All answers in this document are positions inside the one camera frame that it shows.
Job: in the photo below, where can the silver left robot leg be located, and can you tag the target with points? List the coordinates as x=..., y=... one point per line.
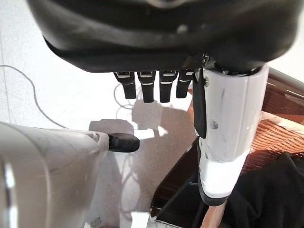
x=47, y=171

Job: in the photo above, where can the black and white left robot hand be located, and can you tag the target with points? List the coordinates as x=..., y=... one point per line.
x=166, y=35

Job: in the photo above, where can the tan wicker laundry basket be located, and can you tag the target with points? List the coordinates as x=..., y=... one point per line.
x=273, y=135

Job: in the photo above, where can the dark navy garment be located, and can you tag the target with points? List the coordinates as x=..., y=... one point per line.
x=273, y=194

